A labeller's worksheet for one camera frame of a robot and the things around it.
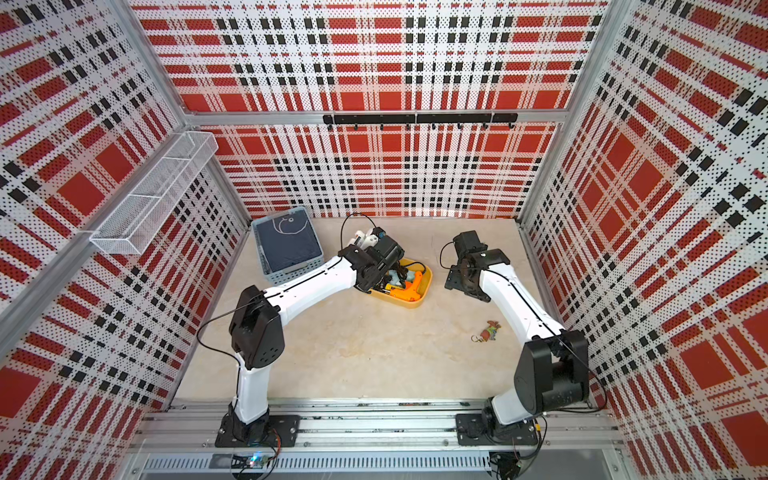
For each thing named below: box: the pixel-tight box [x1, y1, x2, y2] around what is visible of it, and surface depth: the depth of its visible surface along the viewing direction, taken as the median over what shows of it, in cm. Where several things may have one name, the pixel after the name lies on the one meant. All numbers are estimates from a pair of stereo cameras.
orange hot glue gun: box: [390, 271, 422, 302], surface depth 96 cm
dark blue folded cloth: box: [256, 209, 322, 273], surface depth 109 cm
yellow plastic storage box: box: [369, 258, 433, 309], surface depth 97 cm
